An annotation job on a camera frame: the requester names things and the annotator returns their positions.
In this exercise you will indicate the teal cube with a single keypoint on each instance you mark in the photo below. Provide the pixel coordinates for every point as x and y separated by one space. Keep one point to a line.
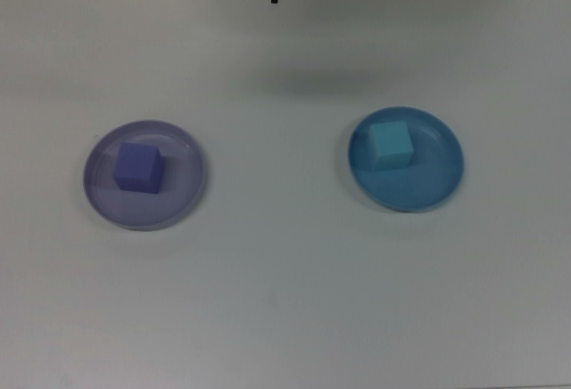
390 143

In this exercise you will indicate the purple cube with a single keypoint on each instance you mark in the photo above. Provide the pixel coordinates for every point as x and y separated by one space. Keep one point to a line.
138 168

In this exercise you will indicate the purple plate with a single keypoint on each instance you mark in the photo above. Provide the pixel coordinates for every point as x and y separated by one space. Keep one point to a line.
143 210

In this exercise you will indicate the blue plate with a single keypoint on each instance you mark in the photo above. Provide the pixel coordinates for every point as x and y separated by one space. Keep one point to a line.
406 188

